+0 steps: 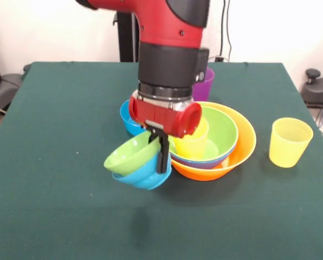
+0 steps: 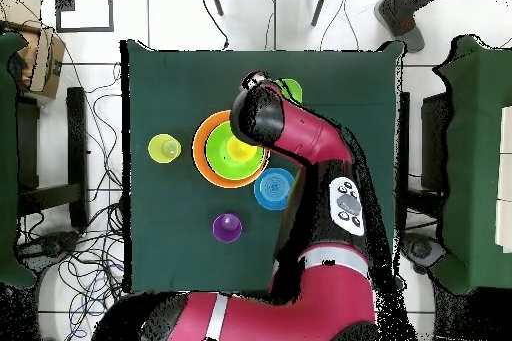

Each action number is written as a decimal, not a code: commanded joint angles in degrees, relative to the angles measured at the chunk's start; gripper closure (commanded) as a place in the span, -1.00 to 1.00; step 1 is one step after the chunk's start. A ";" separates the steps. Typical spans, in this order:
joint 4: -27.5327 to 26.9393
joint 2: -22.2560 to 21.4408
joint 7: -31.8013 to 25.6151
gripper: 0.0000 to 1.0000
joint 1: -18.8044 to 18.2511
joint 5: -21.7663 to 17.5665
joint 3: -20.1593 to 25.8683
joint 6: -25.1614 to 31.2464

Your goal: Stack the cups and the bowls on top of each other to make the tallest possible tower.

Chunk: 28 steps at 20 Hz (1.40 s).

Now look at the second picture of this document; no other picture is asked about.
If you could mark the green cloth covered table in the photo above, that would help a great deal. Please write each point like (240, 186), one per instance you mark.
(6, 157)
(476, 137)

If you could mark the small ribbed blue bowl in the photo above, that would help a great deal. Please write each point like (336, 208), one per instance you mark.
(272, 189)

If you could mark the dark grey base foot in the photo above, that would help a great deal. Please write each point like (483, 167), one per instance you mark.
(52, 247)
(422, 249)

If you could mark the purple cup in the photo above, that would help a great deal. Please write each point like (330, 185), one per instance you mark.
(226, 229)

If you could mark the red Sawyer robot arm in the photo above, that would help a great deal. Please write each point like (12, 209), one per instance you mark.
(312, 309)

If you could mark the opaque yellow cup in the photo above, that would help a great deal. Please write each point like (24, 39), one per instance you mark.
(240, 153)

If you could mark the translucent yellow-green cup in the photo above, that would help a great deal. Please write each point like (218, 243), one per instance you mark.
(164, 148)

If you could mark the black camera tripod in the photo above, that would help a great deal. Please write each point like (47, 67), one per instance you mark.
(216, 1)

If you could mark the black square floor frame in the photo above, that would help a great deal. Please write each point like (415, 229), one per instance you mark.
(84, 29)

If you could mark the small green bowl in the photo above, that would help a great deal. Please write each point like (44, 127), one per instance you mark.
(294, 91)

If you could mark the white box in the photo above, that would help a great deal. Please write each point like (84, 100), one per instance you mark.
(506, 177)

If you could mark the large orange bowl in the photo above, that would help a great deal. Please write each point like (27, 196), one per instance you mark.
(198, 157)

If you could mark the brown cardboard box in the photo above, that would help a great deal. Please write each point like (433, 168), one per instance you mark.
(48, 65)

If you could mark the person's foot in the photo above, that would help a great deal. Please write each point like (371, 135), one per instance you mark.
(408, 37)

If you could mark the dark green tablecloth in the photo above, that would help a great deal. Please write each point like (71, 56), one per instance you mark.
(180, 89)

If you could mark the large green bowl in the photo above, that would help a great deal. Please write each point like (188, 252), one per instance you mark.
(218, 161)

